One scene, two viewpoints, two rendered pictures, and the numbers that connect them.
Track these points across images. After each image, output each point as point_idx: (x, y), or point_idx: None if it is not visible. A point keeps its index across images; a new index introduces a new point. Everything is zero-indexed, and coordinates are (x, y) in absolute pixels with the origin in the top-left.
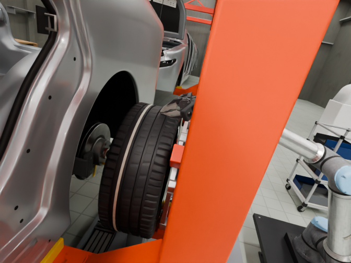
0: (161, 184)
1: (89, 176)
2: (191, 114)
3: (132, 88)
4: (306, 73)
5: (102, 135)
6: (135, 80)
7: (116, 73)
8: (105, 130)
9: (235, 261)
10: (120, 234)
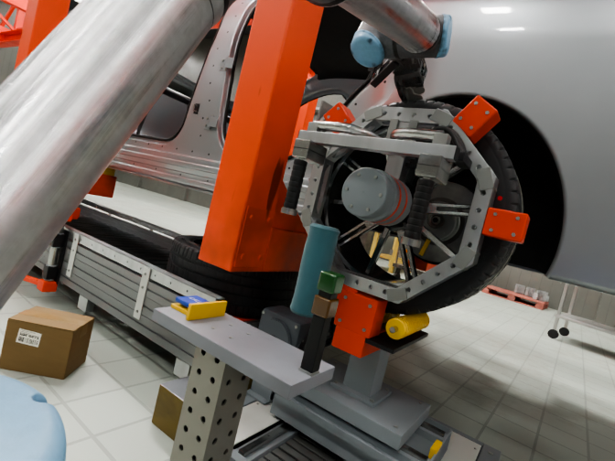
0: None
1: (412, 246)
2: (376, 74)
3: (543, 141)
4: None
5: (455, 203)
6: (523, 117)
7: (516, 120)
8: (468, 200)
9: (234, 342)
10: (389, 388)
